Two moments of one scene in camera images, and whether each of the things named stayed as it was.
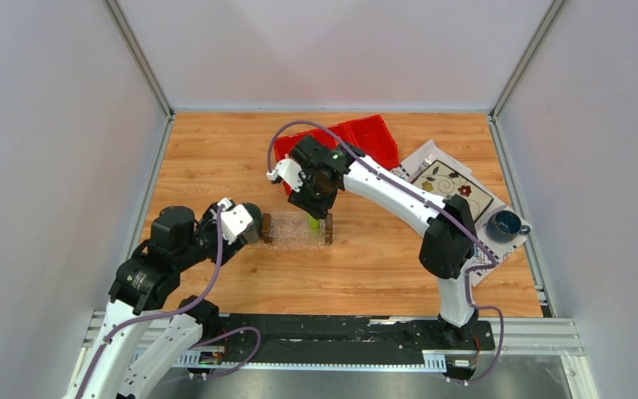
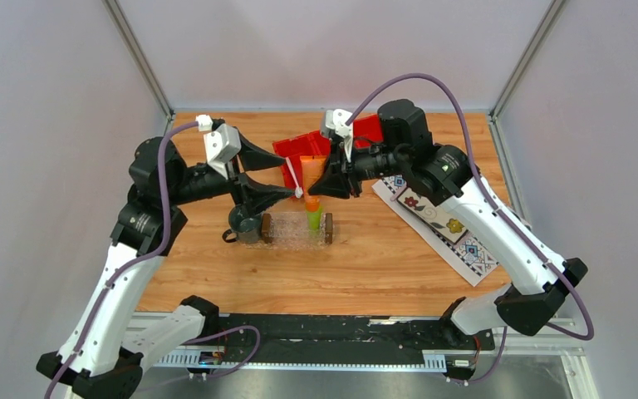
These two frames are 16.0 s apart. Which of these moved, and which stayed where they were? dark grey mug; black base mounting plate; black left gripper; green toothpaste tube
Moved: black left gripper
Stayed: dark grey mug; green toothpaste tube; black base mounting plate
